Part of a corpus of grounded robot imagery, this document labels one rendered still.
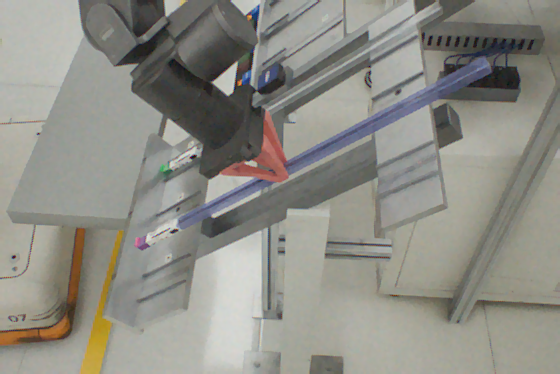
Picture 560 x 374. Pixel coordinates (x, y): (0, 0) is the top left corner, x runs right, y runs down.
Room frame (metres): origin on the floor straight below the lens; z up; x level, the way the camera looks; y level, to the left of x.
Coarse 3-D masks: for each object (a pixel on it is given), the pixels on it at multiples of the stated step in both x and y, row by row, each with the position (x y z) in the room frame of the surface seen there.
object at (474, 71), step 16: (480, 64) 0.45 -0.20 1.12; (448, 80) 0.45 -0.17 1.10; (464, 80) 0.44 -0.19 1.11; (416, 96) 0.45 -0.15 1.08; (432, 96) 0.45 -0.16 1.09; (384, 112) 0.46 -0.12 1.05; (400, 112) 0.45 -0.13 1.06; (352, 128) 0.46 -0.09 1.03; (368, 128) 0.45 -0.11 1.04; (320, 144) 0.46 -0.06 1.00; (336, 144) 0.45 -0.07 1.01; (288, 160) 0.46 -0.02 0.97; (304, 160) 0.45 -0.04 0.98; (240, 192) 0.46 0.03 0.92; (256, 192) 0.45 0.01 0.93; (208, 208) 0.46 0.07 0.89; (224, 208) 0.46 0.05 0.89; (176, 224) 0.46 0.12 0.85; (192, 224) 0.46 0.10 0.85; (144, 240) 0.47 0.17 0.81
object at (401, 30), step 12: (420, 12) 0.64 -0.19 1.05; (432, 12) 0.63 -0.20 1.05; (408, 24) 0.63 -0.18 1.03; (420, 24) 0.63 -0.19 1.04; (384, 36) 0.64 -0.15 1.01; (396, 36) 0.63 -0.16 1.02; (360, 48) 0.65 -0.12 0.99; (372, 48) 0.63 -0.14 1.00; (348, 60) 0.64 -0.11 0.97; (360, 60) 0.63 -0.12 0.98; (324, 72) 0.64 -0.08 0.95; (336, 72) 0.64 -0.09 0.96; (300, 84) 0.65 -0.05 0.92; (312, 84) 0.64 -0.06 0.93; (288, 96) 0.64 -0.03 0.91; (300, 96) 0.64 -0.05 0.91; (264, 108) 0.65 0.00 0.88; (276, 108) 0.64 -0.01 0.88; (168, 168) 0.65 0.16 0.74
